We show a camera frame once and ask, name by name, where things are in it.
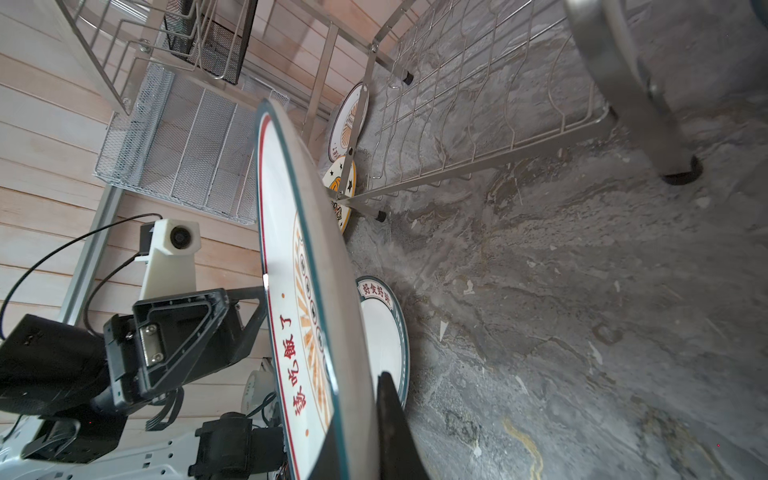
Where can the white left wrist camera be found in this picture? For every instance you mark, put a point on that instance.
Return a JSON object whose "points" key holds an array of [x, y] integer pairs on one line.
{"points": [[168, 248]]}

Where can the small orange sunburst plate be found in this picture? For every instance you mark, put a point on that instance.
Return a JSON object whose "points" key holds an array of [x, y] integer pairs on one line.
{"points": [[341, 130]]}

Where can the white plate orange sunburst design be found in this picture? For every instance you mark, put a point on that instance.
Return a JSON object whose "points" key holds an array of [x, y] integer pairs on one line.
{"points": [[323, 377]]}

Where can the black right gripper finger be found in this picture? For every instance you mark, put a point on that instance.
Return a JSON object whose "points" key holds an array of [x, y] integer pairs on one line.
{"points": [[398, 455]]}

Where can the white wire mesh shelf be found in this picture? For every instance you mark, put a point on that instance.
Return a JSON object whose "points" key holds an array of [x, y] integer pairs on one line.
{"points": [[184, 144]]}

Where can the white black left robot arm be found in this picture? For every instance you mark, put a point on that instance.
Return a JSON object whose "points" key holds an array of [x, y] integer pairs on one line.
{"points": [[73, 391]]}

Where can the white plate green lettered rim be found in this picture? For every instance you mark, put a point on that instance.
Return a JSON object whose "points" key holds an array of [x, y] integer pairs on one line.
{"points": [[386, 334]]}

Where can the black mesh basket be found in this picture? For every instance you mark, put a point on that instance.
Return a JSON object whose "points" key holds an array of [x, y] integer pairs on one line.
{"points": [[194, 36]]}

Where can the stainless steel dish rack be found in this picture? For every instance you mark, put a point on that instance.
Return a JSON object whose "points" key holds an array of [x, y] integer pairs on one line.
{"points": [[450, 88]]}

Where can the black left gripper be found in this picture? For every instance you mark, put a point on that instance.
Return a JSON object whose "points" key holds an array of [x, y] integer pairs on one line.
{"points": [[175, 340]]}

